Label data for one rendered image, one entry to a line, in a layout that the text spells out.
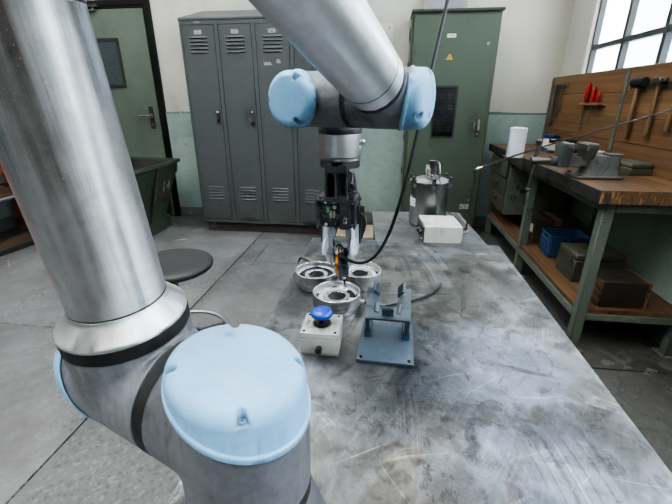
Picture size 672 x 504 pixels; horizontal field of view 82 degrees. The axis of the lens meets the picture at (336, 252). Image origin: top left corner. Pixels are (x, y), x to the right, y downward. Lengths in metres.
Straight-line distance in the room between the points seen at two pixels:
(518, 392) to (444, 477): 0.21
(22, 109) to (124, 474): 1.51
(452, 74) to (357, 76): 3.28
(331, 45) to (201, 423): 0.32
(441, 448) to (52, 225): 0.50
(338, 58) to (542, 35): 3.89
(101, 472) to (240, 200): 2.68
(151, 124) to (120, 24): 0.93
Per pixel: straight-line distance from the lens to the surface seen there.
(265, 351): 0.35
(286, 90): 0.56
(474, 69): 3.73
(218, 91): 3.80
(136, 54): 4.72
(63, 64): 0.34
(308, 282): 0.91
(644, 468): 0.67
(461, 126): 3.71
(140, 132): 4.77
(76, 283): 0.37
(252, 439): 0.32
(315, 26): 0.36
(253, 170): 3.75
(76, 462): 1.86
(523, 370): 0.76
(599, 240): 2.19
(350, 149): 0.67
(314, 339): 0.70
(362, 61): 0.41
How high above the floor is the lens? 1.23
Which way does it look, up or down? 22 degrees down
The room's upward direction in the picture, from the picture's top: straight up
